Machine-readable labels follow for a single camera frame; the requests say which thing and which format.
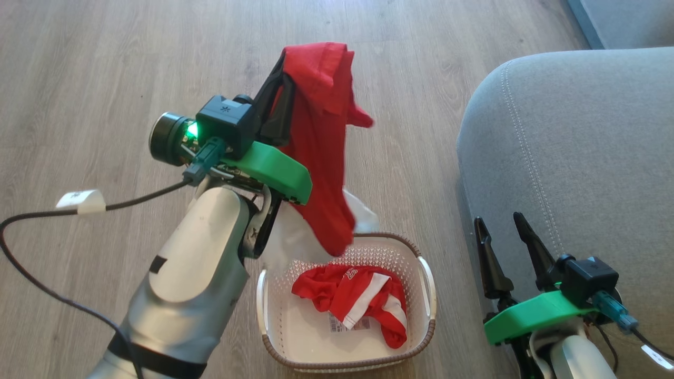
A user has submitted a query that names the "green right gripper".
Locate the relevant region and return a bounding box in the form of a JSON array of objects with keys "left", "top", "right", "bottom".
[{"left": 474, "top": 212, "right": 599, "bottom": 379}]

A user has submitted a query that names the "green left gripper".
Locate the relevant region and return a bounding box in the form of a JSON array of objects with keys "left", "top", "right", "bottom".
[{"left": 150, "top": 50, "right": 313, "bottom": 206}]

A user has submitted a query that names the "plain red garment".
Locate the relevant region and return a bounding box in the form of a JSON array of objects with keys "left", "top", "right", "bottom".
[{"left": 262, "top": 42, "right": 380, "bottom": 274}]

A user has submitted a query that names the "red garment with white stripes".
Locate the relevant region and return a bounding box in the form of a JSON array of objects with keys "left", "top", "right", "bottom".
[{"left": 291, "top": 264, "right": 409, "bottom": 350}]

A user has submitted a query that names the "barcode sticker in basket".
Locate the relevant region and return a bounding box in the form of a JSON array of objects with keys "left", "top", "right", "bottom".
[{"left": 329, "top": 312, "right": 372, "bottom": 332}]

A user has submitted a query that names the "white basket with brown rim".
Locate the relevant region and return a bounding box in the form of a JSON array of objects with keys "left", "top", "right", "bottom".
[{"left": 256, "top": 232, "right": 438, "bottom": 373}]

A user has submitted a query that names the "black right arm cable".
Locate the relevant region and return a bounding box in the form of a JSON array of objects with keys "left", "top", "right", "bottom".
[{"left": 592, "top": 291, "right": 674, "bottom": 379}]

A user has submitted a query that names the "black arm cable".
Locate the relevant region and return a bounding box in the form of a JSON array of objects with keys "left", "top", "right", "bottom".
[
  {"left": 0, "top": 138, "right": 227, "bottom": 379},
  {"left": 592, "top": 291, "right": 674, "bottom": 379}
]

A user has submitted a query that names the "white tag on right cable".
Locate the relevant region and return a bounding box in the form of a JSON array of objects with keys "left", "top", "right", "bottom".
[{"left": 641, "top": 345, "right": 674, "bottom": 370}]

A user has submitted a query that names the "white tag on cable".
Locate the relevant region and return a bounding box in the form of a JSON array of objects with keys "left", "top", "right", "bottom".
[
  {"left": 56, "top": 189, "right": 106, "bottom": 215},
  {"left": 641, "top": 345, "right": 674, "bottom": 370}
]

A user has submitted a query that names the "white tag on left cable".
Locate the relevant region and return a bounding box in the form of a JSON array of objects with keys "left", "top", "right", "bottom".
[{"left": 56, "top": 189, "right": 106, "bottom": 215}]

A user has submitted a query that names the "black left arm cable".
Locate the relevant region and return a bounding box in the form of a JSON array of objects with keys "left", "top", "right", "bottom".
[{"left": 0, "top": 138, "right": 227, "bottom": 379}]

